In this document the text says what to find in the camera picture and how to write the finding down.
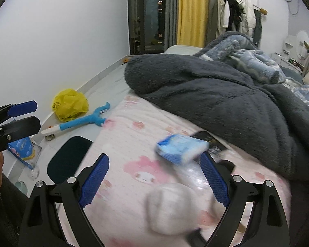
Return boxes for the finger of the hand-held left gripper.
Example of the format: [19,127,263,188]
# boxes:
[0,116,41,146]
[0,100,38,127]

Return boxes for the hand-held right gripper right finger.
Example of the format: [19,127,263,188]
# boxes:
[200,152,290,247]

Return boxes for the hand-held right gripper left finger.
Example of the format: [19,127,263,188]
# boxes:
[18,153,110,247]

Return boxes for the clear plastic wrap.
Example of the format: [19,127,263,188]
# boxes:
[174,156,215,187]

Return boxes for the dark green trash bin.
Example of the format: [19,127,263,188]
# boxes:
[47,136,94,186]

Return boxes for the blue printed tissue packet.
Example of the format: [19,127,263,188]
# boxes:
[156,134,211,165]

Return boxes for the white tissue ball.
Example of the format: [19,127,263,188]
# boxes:
[146,183,215,235]

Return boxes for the person's left forearm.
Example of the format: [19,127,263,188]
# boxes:
[0,174,31,247]

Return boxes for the blue printed bag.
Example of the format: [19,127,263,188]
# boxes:
[7,136,43,167]

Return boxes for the black packet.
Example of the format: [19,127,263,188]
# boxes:
[190,130,229,158]

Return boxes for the yellow plastic bag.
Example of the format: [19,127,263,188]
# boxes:
[51,89,89,122]

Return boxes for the blue plush fork toy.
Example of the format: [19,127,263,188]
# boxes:
[41,101,111,136]

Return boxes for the pink printed bed sheet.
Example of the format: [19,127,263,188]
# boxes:
[56,95,293,247]

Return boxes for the dark grey fleece blanket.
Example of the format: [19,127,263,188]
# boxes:
[124,54,309,181]

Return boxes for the light blue patterned quilt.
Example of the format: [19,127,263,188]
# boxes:
[286,77,309,112]

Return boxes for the blue fleece blanket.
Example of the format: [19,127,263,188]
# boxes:
[193,31,287,84]

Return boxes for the white vanity dresser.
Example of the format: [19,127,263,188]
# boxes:
[271,34,309,76]

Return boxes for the dark framed window door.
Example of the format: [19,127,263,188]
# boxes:
[127,0,168,56]

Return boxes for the grey hanging pants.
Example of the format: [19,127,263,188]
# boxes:
[253,8,263,50]

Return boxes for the beige hanging shirt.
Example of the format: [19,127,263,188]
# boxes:
[216,0,229,38]

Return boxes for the white hanging coat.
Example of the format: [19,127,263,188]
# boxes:
[234,0,256,40]

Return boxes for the yellow curtain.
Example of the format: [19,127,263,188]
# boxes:
[177,0,210,48]

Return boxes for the grey curtain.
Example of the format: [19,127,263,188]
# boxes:
[164,0,180,52]

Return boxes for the black hanging garment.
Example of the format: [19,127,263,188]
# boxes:
[224,0,245,32]

